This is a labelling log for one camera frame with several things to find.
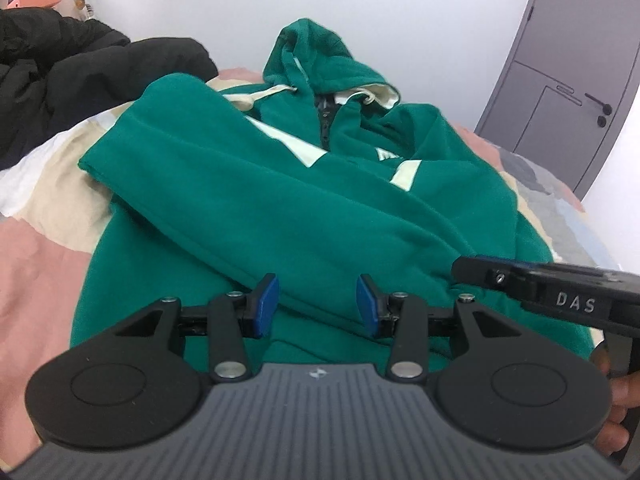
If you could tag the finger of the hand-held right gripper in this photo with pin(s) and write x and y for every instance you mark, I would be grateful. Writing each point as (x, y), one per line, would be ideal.
(480, 272)

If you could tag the green hoodie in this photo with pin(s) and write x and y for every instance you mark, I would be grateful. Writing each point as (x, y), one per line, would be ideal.
(300, 200)

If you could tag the black jacket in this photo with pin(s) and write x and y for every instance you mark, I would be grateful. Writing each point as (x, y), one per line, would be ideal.
(75, 70)

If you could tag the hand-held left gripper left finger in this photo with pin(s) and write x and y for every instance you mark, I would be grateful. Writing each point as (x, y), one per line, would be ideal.
(265, 305)

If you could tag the grey door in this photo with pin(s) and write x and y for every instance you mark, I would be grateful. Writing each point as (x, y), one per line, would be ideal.
(550, 60)

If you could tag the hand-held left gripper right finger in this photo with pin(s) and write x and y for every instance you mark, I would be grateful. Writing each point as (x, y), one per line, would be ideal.
(367, 305)

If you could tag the person's right hand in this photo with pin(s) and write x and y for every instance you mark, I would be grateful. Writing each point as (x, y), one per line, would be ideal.
(620, 390)

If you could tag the patchwork blanket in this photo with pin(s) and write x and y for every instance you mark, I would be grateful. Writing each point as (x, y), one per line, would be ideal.
(45, 270)

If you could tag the small bottle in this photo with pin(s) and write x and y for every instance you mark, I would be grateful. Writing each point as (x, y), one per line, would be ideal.
(81, 2)

